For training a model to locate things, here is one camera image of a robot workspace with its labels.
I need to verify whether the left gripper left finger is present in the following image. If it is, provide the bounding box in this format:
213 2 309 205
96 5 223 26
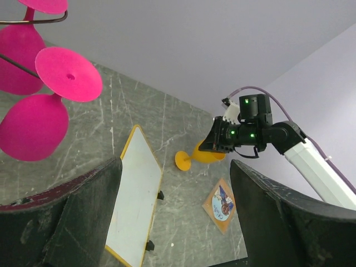
1 157 122 266

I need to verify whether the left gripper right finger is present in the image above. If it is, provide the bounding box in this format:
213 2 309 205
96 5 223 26
230 160 355 266

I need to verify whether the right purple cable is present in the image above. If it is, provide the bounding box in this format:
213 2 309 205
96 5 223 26
228 85 356 195

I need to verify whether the orange framed whiteboard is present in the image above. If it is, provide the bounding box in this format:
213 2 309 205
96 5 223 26
105 125 162 266

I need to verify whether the pink wine glass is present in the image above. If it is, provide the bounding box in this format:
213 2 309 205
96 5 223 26
1 0 68 96
1 47 103 161

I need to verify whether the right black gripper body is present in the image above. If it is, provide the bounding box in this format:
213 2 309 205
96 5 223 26
213 116 241 154

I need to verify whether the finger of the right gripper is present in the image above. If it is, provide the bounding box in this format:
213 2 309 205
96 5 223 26
198 118 223 152

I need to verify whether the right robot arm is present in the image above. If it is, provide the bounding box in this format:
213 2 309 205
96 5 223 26
199 94 355 210

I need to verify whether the black wine glass rack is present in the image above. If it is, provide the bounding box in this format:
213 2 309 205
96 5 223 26
1 10 68 78

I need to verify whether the orange wine glass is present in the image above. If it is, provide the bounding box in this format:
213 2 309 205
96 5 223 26
175 140 226 171

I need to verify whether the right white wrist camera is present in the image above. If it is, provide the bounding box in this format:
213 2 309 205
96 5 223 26
222 97 240 125

